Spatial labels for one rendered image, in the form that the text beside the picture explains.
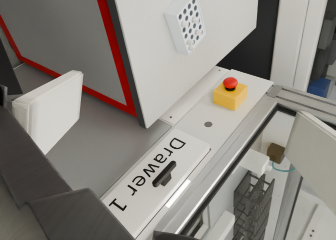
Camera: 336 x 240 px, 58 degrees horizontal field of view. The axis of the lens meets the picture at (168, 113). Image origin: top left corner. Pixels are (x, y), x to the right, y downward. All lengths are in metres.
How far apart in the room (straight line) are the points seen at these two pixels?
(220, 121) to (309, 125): 0.66
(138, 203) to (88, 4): 0.44
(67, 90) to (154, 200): 0.53
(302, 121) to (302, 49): 1.10
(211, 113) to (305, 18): 0.56
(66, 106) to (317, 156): 0.13
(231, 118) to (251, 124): 0.06
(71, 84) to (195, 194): 0.56
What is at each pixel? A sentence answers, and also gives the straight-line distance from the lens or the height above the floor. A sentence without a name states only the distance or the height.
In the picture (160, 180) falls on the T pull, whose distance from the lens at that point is 0.65.
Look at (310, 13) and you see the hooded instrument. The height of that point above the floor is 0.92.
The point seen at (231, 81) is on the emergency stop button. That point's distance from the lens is 0.84.
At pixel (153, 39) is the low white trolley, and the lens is 0.72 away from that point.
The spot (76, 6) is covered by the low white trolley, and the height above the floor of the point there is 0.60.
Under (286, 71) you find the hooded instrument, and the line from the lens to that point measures 1.36.
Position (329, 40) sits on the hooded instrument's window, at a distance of 1.26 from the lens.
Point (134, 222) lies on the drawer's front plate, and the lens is 0.65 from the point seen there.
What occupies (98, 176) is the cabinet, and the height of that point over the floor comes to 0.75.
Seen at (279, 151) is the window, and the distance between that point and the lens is 0.79.
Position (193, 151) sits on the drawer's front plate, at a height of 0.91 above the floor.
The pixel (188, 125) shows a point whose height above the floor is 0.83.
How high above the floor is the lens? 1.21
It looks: 32 degrees down
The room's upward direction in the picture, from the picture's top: 114 degrees clockwise
